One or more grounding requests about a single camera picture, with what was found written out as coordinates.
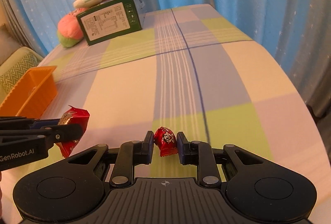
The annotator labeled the red snack packet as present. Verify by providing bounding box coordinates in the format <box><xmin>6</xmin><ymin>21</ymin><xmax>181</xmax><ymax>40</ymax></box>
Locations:
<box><xmin>56</xmin><ymin>106</ymin><xmax>90</xmax><ymax>158</ymax></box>
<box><xmin>154</xmin><ymin>127</ymin><xmax>178</xmax><ymax>157</ymax></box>

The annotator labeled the orange plastic tray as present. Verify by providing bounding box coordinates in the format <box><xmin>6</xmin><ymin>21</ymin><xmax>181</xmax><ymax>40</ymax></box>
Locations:
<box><xmin>1</xmin><ymin>66</ymin><xmax>57</xmax><ymax>119</ymax></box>

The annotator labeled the green patterned sofa cushion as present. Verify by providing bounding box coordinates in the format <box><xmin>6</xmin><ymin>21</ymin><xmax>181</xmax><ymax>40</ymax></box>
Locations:
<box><xmin>0</xmin><ymin>46</ymin><xmax>43</xmax><ymax>102</ymax></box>

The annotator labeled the checkered tablecloth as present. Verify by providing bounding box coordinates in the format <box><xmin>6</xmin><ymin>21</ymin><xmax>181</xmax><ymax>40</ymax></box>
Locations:
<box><xmin>0</xmin><ymin>3</ymin><xmax>331</xmax><ymax>224</ymax></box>

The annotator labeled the pink green plush toy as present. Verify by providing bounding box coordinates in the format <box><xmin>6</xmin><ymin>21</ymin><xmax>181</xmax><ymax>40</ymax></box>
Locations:
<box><xmin>57</xmin><ymin>8</ymin><xmax>87</xmax><ymax>48</ymax></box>

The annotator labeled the green cardboard box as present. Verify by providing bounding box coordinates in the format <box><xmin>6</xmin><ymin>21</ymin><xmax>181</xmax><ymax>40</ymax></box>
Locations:
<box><xmin>77</xmin><ymin>0</ymin><xmax>146</xmax><ymax>45</ymax></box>

